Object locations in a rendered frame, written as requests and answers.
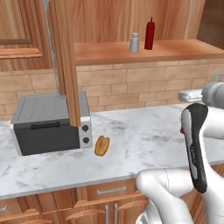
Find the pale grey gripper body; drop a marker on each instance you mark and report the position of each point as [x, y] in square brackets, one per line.
[189, 95]

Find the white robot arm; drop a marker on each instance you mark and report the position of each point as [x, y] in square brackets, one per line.
[175, 186]

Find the open wooden cabinet door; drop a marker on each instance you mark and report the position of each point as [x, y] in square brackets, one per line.
[68, 64]

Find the wooden base cabinet door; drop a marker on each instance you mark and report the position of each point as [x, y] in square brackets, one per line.
[128, 211]
[87, 214]
[29, 219]

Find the closed wooden cabinet door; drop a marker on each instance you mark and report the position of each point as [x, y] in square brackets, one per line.
[20, 35]

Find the small red object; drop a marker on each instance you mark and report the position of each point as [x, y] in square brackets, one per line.
[182, 130]

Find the red ketchup bottle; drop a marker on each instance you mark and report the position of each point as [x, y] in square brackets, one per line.
[149, 36]

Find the grey salt shaker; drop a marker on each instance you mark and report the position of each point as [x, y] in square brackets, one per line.
[134, 43]

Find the hot dog in bun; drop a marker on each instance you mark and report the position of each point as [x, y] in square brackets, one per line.
[102, 145]

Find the black toaster oven knob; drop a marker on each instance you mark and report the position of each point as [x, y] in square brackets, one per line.
[85, 128]
[86, 140]

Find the wooden drawer front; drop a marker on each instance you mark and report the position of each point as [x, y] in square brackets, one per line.
[8, 208]
[113, 185]

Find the grey toaster oven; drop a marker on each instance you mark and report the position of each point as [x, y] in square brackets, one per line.
[43, 137]

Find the wall power outlet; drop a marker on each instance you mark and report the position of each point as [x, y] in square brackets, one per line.
[218, 77]

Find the open wooden wall cabinet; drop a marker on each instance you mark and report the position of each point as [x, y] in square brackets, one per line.
[145, 52]

